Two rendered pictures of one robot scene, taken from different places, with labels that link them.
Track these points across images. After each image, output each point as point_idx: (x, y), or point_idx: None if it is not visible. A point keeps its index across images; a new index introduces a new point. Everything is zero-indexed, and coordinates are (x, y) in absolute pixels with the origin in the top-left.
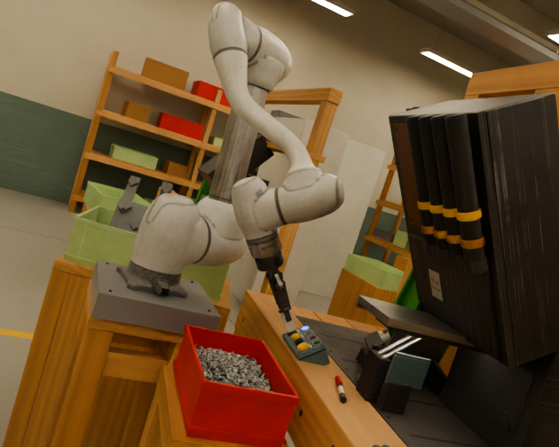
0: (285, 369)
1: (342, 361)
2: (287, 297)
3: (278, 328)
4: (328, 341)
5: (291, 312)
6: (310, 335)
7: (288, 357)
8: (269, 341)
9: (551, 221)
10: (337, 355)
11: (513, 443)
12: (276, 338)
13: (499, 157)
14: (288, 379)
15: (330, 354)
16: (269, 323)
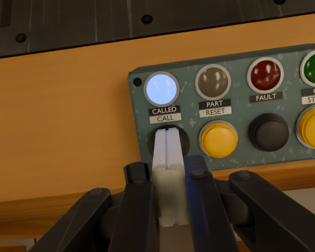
0: (274, 180)
1: (219, 1)
2: None
3: (40, 174)
4: (65, 10)
5: (180, 155)
6: (240, 79)
7: (283, 173)
8: (75, 202)
9: None
10: (172, 5)
11: None
12: (118, 192)
13: None
14: None
15: (181, 25)
16: None
